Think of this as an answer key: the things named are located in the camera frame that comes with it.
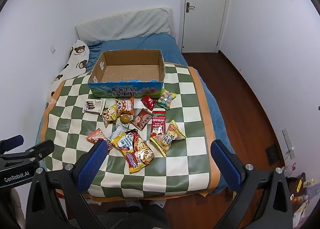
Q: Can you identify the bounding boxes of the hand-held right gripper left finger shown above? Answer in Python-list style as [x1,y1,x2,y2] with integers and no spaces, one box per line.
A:
[26,140,108,229]

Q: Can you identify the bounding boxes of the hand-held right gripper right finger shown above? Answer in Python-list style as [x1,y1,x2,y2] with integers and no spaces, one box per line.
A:
[211,140,293,229]

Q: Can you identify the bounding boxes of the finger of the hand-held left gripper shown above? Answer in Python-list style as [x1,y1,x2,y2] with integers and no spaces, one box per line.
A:
[0,135,25,154]
[0,140,55,168]

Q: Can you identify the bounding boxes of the white chocolate cookie packet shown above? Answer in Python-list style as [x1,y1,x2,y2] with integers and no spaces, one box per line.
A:
[83,99,107,114]

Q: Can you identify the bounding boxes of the orange panda snack packet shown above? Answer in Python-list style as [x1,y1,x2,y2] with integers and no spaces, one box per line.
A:
[115,97,135,116]

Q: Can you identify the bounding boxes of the cardboard box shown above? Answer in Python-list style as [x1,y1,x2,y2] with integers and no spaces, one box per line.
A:
[88,49,166,98]

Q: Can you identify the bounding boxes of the small orange snack packet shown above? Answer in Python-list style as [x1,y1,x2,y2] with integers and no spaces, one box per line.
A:
[86,128,107,144]

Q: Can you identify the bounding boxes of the silver snack packet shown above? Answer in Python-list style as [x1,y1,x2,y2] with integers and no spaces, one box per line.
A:
[107,125,127,142]

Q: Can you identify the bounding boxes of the large yellow noodle packet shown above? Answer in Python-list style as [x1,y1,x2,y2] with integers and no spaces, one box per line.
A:
[110,129,155,174]

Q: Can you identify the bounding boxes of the small yellow panda snack packet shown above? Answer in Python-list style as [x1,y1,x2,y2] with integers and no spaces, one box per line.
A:
[102,105,118,128]

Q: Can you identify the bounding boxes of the braised egg packet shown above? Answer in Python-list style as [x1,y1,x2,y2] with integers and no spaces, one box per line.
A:
[117,114,133,128]

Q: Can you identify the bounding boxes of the green white checkered mat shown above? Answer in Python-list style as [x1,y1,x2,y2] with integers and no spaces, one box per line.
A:
[41,63,220,198]

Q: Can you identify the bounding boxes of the yellow biscuit bag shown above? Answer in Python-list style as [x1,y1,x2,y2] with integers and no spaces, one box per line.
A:
[149,120,187,157]

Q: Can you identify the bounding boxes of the brown snack packet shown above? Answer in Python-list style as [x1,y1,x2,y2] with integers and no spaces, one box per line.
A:
[132,108,153,131]

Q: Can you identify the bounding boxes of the long red snack packet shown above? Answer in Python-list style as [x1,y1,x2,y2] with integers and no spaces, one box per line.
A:
[150,111,167,141]

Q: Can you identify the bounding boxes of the clutter pile on floor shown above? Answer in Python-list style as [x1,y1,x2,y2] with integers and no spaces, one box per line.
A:
[285,163,317,228]

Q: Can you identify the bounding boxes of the small red snack packet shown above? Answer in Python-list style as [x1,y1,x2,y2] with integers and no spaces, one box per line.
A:
[140,95,156,110]

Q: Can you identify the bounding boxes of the green colourful candy bag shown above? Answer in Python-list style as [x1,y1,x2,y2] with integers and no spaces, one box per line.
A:
[156,88,177,111]

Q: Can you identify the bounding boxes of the bear print pillow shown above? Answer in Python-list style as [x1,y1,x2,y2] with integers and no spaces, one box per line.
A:
[47,40,91,100]

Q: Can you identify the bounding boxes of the bed with blue sheet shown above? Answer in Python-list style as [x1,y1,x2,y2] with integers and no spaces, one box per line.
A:
[35,33,235,194]

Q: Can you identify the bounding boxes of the grey pillow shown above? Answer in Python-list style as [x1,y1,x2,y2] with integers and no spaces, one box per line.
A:
[75,8,174,44]

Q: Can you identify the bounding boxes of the white door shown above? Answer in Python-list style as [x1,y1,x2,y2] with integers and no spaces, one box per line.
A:
[181,0,232,53]

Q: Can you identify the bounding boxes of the black wall panel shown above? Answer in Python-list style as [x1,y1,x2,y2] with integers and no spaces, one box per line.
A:
[265,145,278,166]

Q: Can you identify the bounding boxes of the white wall socket strip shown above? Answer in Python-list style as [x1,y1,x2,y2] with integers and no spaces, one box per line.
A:
[282,128,295,160]

